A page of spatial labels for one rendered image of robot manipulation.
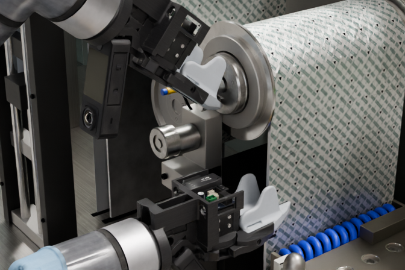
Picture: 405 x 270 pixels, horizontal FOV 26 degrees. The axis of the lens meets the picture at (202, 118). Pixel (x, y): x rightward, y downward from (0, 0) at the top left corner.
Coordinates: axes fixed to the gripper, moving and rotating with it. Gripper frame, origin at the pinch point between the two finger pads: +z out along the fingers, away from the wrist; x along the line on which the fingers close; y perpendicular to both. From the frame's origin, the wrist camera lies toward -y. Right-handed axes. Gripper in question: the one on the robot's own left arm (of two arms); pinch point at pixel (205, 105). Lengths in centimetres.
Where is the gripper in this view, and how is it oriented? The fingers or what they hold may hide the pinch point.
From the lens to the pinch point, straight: 104.8
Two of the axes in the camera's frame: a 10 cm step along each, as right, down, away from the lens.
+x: -6.0, -3.3, 7.3
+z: 6.1, 3.9, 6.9
